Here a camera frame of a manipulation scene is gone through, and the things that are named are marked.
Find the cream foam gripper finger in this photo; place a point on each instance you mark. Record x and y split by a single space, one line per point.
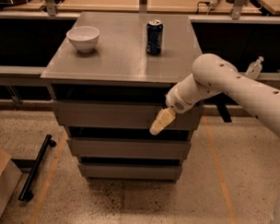
164 118

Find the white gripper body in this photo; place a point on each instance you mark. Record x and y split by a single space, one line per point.
176 102

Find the grey top drawer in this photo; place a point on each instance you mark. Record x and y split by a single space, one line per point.
105 114

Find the grey drawer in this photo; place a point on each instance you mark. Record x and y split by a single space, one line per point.
130 172
106 147
105 114

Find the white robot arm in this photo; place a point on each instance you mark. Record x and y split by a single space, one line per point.
212 75

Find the grey drawer cabinet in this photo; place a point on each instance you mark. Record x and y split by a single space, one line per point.
119 71

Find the grey middle drawer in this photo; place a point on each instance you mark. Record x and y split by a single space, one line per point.
106 147

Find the grey bottom drawer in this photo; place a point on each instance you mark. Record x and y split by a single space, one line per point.
130 172

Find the blue soda can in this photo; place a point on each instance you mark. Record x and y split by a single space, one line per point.
154 32

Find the clear sanitizer bottle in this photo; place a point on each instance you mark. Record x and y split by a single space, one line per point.
255 68

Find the white ceramic bowl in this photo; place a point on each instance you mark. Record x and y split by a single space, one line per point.
83 38

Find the cardboard box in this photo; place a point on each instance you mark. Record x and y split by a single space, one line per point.
9 177

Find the grey metal rail frame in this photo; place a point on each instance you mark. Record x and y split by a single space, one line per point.
33 71

